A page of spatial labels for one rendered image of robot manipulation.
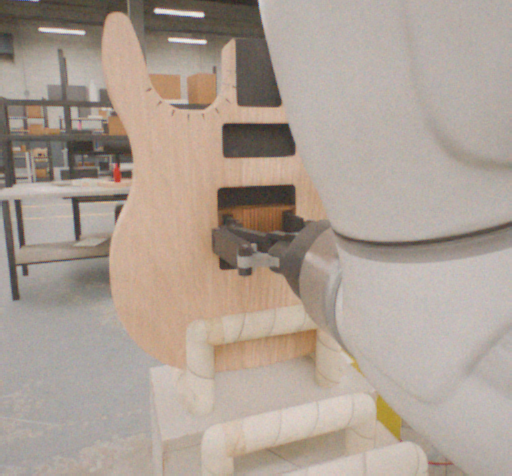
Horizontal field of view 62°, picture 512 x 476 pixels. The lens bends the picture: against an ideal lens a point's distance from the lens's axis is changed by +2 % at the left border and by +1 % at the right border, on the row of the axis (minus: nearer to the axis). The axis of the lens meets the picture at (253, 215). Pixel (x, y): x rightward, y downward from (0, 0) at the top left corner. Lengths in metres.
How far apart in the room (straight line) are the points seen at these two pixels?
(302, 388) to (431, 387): 0.41
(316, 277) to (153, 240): 0.25
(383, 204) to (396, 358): 0.07
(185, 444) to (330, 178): 0.41
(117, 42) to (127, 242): 0.21
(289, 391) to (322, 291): 0.32
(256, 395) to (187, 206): 0.25
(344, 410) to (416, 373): 0.33
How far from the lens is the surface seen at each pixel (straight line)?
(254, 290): 0.53
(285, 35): 0.16
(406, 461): 0.47
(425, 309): 0.17
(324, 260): 0.28
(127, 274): 0.50
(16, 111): 12.85
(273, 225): 0.52
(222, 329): 0.50
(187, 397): 0.53
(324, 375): 0.59
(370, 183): 0.16
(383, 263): 0.17
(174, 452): 0.54
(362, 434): 0.55
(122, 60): 0.49
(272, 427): 0.49
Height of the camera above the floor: 1.43
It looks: 12 degrees down
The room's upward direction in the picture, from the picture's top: straight up
